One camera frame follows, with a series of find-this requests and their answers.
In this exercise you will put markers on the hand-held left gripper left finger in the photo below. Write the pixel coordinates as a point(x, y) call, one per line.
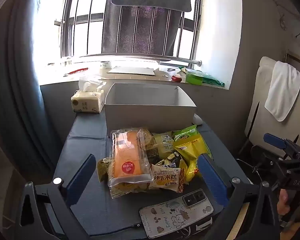
point(81, 177)

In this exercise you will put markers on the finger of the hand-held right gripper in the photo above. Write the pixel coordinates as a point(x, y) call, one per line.
point(273, 141)

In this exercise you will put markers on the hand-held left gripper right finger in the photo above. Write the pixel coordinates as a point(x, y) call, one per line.
point(212, 180)

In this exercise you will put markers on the yellow snack packet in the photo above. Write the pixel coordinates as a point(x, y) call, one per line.
point(190, 147)

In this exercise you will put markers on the corn cake packet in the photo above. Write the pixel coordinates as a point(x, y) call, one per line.
point(165, 178)

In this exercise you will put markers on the dark crinkled snack packet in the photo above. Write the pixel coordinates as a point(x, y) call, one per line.
point(167, 160)

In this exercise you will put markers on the orange cake packet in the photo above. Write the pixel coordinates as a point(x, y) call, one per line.
point(127, 160)

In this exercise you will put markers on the green snack packet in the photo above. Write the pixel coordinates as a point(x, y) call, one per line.
point(185, 132)

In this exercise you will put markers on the white cardboard box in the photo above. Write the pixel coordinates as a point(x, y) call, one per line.
point(145, 115)

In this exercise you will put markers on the person's right hand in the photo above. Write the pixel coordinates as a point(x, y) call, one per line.
point(282, 201)

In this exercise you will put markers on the clear jelly cup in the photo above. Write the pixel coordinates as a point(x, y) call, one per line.
point(103, 168)

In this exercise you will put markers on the cream chair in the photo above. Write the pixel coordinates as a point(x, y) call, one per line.
point(257, 100)

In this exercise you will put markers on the white towel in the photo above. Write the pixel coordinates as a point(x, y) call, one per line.
point(283, 90)

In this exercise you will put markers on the phone with cartoon case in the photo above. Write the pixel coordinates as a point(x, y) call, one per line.
point(170, 215)

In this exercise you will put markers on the small white object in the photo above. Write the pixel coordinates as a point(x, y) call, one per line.
point(198, 120)

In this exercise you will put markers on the yellow-green labelled snack packet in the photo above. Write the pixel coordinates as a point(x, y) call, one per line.
point(165, 140)

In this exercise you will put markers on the tissue pack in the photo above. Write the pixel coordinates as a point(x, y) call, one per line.
point(86, 102)

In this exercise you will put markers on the green plastic bag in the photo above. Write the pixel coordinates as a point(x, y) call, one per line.
point(213, 80)

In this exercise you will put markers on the green box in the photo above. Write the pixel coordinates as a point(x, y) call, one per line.
point(193, 78)

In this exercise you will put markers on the small red object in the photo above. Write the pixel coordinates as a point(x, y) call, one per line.
point(176, 78)

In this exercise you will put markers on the flat cardboard sheet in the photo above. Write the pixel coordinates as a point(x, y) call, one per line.
point(131, 70)

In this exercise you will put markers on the dark curtain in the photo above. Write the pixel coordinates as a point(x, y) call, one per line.
point(12, 67)

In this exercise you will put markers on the wooden frame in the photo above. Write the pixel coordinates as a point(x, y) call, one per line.
point(298, 61)

